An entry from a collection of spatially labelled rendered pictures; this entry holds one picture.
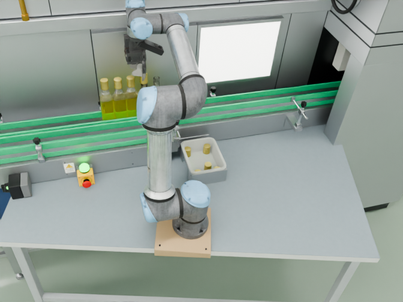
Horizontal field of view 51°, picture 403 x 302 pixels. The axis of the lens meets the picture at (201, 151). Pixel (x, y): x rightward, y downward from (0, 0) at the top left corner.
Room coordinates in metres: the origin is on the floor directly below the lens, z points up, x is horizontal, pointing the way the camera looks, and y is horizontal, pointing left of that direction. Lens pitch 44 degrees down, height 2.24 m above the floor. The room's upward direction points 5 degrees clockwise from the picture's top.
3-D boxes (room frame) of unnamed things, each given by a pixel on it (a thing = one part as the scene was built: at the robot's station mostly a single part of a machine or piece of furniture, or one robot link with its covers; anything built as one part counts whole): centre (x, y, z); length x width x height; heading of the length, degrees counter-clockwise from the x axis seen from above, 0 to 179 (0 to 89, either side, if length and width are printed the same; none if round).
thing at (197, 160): (1.44, -0.01, 0.80); 0.22 x 0.17 x 0.09; 20
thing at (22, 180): (1.19, 0.78, 0.79); 0.08 x 0.08 x 0.08; 20
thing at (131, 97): (1.56, 0.34, 0.99); 0.06 x 0.06 x 0.21; 20
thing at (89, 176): (1.29, 0.52, 0.79); 0.07 x 0.07 x 0.07; 20
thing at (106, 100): (1.52, 0.45, 0.99); 0.06 x 0.06 x 0.21; 19
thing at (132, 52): (1.57, 0.31, 1.30); 0.09 x 0.08 x 0.12; 109
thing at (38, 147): (1.25, 0.68, 0.94); 0.07 x 0.04 x 0.13; 20
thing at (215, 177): (1.47, 0.00, 0.79); 0.27 x 0.17 x 0.08; 20
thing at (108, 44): (1.79, 0.09, 1.15); 0.90 x 0.03 x 0.34; 110
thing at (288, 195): (1.73, 0.05, 0.73); 1.58 x 1.52 x 0.04; 93
